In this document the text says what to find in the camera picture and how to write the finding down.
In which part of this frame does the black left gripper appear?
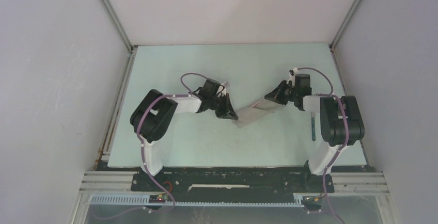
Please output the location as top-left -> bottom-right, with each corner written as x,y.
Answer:
209,93 -> 238,121

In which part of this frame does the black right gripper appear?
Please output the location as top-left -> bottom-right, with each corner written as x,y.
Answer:
264,80 -> 298,106

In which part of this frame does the grey cloth napkin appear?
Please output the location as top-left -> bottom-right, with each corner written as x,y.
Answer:
232,99 -> 285,128

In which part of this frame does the knife with teal handle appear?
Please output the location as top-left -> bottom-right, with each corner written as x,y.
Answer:
310,112 -> 316,141

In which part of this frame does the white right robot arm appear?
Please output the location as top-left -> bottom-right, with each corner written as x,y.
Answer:
264,71 -> 365,192

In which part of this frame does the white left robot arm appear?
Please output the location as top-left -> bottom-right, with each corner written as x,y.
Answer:
130,78 -> 239,191

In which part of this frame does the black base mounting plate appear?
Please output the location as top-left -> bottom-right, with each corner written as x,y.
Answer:
131,167 -> 334,203

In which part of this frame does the right small circuit board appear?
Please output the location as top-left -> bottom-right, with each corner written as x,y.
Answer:
302,196 -> 324,204

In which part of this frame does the small circuit board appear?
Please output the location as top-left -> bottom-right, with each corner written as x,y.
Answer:
302,196 -> 324,204
148,195 -> 167,204

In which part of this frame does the left small circuit board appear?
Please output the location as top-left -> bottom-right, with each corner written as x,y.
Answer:
148,195 -> 167,204

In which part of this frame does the left aluminium frame post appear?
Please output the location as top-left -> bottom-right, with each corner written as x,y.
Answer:
86,0 -> 134,53

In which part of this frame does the white slotted cable duct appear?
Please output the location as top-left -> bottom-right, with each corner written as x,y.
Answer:
90,194 -> 304,207

